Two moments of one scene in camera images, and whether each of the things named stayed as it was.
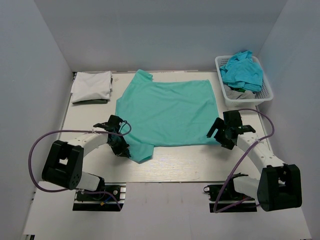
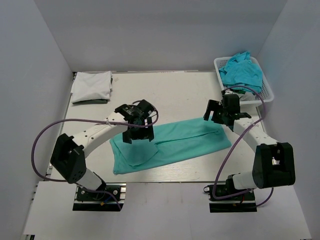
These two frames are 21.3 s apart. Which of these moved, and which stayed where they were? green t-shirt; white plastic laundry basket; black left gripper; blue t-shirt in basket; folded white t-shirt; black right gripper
Moved: black left gripper; green t-shirt; black right gripper
Stayed: folded white t-shirt; blue t-shirt in basket; white plastic laundry basket
